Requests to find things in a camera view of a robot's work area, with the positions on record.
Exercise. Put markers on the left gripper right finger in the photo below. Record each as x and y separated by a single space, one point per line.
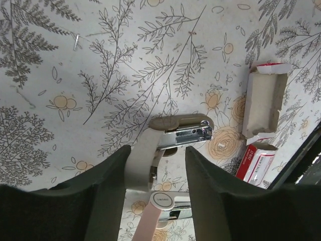
227 208

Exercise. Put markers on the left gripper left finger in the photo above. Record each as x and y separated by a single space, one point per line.
86 207

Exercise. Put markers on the white red staple box sleeve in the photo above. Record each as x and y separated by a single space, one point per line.
256 162

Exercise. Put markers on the beige stapler magazine part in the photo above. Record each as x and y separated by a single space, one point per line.
162 138

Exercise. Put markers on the brown staple box tray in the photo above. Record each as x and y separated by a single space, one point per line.
264 98

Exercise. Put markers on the floral table mat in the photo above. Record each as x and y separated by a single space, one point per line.
81 79

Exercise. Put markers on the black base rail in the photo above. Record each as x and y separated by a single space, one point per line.
299 162

